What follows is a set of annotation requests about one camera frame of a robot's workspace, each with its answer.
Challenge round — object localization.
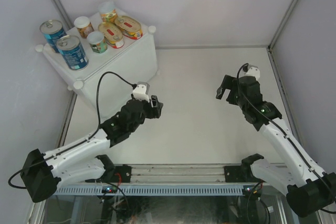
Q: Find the red sardine tin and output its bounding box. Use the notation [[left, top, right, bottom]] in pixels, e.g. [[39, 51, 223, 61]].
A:
[[98, 22, 124, 49], [114, 15, 143, 40]]

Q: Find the yellow can with plastic lid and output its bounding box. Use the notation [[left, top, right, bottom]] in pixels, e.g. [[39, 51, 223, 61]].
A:
[[87, 31, 107, 54]]

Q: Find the dark blue tall can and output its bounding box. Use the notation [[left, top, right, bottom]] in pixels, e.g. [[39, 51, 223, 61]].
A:
[[56, 35, 89, 70]]

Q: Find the pink portrait labelled can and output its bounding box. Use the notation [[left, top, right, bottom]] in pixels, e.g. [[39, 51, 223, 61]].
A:
[[74, 16, 94, 39]]

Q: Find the green can with plastic lid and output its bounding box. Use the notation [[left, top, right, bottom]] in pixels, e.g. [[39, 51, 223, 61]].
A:
[[98, 1, 118, 23]]

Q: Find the light blue labelled can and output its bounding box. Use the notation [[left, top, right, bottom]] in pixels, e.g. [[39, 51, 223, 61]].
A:
[[39, 19, 67, 53]]

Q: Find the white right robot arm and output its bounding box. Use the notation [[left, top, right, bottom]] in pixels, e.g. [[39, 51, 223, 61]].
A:
[[216, 75, 335, 217]]

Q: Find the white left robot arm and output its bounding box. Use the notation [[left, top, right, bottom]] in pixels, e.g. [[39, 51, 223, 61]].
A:
[[20, 95, 163, 203]]

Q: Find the white plastic cube cabinet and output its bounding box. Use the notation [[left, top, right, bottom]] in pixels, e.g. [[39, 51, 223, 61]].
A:
[[43, 23, 158, 119]]

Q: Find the left controller circuit board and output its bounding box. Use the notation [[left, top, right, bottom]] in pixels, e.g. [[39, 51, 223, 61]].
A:
[[102, 185, 119, 194]]

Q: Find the controller circuit board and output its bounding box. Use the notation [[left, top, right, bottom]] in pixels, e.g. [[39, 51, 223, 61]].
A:
[[102, 185, 119, 194], [243, 185, 260, 195]]

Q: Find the right controller circuit board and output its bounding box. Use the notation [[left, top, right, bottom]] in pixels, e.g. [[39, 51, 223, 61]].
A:
[[243, 185, 260, 195]]

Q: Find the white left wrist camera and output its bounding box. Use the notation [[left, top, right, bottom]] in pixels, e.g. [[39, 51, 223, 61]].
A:
[[132, 82, 150, 102]]

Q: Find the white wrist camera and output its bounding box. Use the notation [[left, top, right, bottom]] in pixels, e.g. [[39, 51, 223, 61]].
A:
[[132, 82, 150, 102], [243, 64, 260, 81]]

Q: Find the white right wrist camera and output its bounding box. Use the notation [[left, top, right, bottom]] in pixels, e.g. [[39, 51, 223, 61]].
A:
[[243, 64, 260, 81]]

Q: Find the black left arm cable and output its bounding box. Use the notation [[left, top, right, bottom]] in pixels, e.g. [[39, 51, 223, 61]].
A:
[[7, 71, 137, 189]]

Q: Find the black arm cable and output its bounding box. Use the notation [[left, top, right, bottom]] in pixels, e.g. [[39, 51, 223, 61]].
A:
[[236, 63, 336, 216], [7, 71, 137, 189]]

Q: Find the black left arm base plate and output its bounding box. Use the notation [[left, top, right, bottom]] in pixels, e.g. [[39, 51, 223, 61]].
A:
[[85, 164, 132, 184]]

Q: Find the aluminium frame rail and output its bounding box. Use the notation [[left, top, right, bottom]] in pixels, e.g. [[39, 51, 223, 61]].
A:
[[60, 163, 296, 186]]

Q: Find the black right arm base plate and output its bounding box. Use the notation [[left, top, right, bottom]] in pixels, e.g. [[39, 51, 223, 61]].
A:
[[224, 165, 254, 183]]

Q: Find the slotted grey cable duct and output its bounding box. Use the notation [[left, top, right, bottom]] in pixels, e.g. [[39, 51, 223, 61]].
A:
[[55, 185, 244, 196]]

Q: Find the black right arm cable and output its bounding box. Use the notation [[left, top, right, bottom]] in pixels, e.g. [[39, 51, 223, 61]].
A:
[[236, 63, 336, 216]]

